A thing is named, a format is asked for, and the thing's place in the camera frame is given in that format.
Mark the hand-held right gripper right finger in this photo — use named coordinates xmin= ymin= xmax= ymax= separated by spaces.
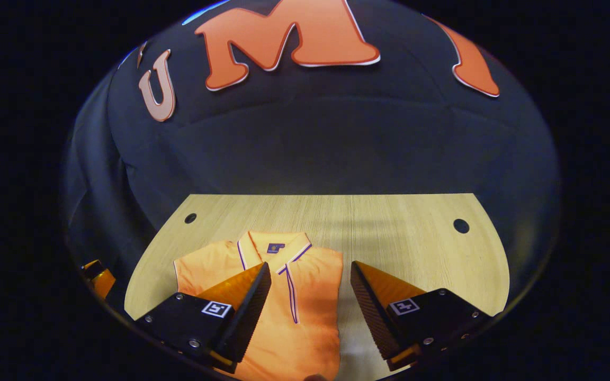
xmin=350 ymin=260 xmax=494 ymax=372

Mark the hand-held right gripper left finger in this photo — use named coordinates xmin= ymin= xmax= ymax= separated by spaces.
xmin=134 ymin=261 xmax=272 ymax=374

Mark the orange T-shirt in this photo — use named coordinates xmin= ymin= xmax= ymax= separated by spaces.
xmin=174 ymin=230 xmax=344 ymax=381

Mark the black backdrop cloth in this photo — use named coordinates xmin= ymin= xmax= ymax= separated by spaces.
xmin=61 ymin=0 xmax=562 ymax=329

